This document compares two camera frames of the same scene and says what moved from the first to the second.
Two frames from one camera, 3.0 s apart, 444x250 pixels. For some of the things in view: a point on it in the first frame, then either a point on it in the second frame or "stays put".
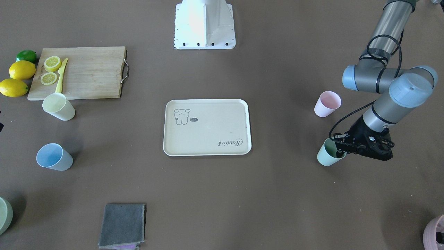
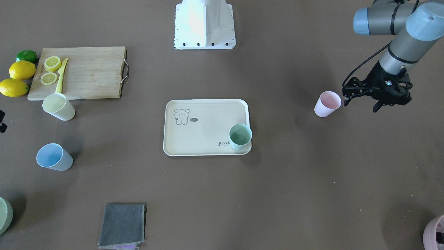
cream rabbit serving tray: [207, 127] stays put
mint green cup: [326, 155] → [240, 135]
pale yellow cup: [56, 104] stays put
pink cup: [328, 102] stays put
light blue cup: [52, 156] stays put
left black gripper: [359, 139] → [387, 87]
